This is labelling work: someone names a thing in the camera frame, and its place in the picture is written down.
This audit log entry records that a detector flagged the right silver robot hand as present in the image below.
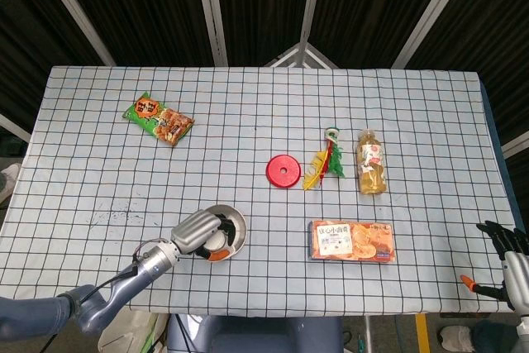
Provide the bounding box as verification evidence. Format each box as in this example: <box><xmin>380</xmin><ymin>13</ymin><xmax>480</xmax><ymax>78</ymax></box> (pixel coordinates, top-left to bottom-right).
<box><xmin>460</xmin><ymin>220</ymin><xmax>529</xmax><ymax>312</ymax></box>

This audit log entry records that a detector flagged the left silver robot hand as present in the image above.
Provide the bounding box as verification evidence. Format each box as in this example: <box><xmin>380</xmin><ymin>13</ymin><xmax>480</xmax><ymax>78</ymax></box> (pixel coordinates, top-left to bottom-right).
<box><xmin>169</xmin><ymin>208</ymin><xmax>241</xmax><ymax>263</ymax></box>

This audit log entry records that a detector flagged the white paper cup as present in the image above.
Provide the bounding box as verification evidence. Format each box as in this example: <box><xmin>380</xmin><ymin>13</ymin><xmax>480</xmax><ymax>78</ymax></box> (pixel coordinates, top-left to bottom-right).
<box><xmin>205</xmin><ymin>231</ymin><xmax>232</xmax><ymax>257</ymax></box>

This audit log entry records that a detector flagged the steel round plate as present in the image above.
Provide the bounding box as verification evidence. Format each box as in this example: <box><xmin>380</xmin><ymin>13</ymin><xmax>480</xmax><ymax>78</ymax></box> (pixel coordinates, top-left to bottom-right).
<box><xmin>193</xmin><ymin>203</ymin><xmax>248</xmax><ymax>262</ymax></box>

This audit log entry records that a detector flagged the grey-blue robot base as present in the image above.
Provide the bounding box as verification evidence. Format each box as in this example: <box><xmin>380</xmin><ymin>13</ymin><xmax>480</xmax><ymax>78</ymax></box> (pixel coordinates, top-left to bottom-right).
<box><xmin>167</xmin><ymin>314</ymin><xmax>344</xmax><ymax>353</ymax></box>

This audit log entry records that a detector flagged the blue jeans leg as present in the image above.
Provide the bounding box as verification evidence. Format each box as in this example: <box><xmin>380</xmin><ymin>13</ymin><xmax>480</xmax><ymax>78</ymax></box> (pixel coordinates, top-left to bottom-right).
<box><xmin>472</xmin><ymin>318</ymin><xmax>529</xmax><ymax>353</ymax></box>

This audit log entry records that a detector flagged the white sneaker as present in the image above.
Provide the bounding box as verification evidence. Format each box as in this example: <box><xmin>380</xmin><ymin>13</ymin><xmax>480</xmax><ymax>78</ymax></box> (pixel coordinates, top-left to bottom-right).
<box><xmin>0</xmin><ymin>162</ymin><xmax>21</xmax><ymax>205</ymax></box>
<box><xmin>438</xmin><ymin>325</ymin><xmax>475</xmax><ymax>352</ymax></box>

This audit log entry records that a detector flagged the red plastic disc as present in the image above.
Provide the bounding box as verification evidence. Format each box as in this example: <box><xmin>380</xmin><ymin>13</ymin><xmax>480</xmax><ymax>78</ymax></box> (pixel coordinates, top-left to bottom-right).
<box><xmin>265</xmin><ymin>154</ymin><xmax>303</xmax><ymax>190</ymax></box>

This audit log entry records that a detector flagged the green snack bag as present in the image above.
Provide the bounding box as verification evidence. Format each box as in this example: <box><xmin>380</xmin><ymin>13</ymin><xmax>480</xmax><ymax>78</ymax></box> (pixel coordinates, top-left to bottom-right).
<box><xmin>122</xmin><ymin>91</ymin><xmax>196</xmax><ymax>148</ymax></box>

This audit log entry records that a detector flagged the blue checkered tablecloth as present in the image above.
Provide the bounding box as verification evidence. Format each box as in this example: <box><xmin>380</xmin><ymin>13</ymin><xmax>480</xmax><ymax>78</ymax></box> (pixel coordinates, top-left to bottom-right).
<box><xmin>0</xmin><ymin>65</ymin><xmax>522</xmax><ymax>315</ymax></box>

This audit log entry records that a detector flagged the dark blue under cloth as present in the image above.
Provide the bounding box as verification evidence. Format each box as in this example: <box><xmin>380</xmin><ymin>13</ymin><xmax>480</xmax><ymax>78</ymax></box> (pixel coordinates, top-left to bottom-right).
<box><xmin>479</xmin><ymin>78</ymin><xmax>522</xmax><ymax>216</ymax></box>

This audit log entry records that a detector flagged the colourful feather shuttlecock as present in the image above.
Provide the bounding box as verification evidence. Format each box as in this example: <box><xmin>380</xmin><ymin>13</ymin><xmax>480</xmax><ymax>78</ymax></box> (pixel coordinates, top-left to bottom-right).
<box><xmin>303</xmin><ymin>126</ymin><xmax>346</xmax><ymax>192</ymax></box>

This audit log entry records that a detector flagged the orange blue cookie box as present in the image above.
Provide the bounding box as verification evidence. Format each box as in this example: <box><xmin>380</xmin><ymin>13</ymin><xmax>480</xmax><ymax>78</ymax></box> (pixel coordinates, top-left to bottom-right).
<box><xmin>308</xmin><ymin>219</ymin><xmax>396</xmax><ymax>265</ymax></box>

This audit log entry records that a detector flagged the amber tea bottle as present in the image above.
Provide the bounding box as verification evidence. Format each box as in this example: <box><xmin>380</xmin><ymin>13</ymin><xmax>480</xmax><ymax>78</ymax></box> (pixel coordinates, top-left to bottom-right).
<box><xmin>356</xmin><ymin>128</ymin><xmax>388</xmax><ymax>196</ymax></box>

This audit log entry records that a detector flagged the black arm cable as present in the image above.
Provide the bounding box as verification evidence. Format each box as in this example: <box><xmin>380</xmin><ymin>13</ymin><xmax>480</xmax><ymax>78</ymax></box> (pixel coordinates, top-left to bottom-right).
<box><xmin>41</xmin><ymin>260</ymin><xmax>140</xmax><ymax>353</ymax></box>

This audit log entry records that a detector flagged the white metal frame bar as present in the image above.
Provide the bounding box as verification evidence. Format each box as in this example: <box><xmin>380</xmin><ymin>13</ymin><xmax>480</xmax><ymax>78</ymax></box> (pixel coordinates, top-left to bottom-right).
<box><xmin>0</xmin><ymin>112</ymin><xmax>32</xmax><ymax>143</ymax></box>
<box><xmin>502</xmin><ymin>129</ymin><xmax>529</xmax><ymax>160</ymax></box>

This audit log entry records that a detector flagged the white triangular frame brace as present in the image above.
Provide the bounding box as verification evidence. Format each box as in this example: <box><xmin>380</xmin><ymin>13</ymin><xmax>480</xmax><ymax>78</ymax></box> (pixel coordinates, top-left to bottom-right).
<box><xmin>264</xmin><ymin>41</ymin><xmax>340</xmax><ymax>69</ymax></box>

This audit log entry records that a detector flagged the white metal frame post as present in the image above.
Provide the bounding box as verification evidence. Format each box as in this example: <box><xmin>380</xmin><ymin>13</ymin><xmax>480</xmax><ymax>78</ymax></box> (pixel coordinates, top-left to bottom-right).
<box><xmin>31</xmin><ymin>0</ymin><xmax>117</xmax><ymax>67</ymax></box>
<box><xmin>193</xmin><ymin>0</ymin><xmax>229</xmax><ymax>67</ymax></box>
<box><xmin>391</xmin><ymin>0</ymin><xmax>483</xmax><ymax>69</ymax></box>
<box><xmin>297</xmin><ymin>0</ymin><xmax>326</xmax><ymax>46</ymax></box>

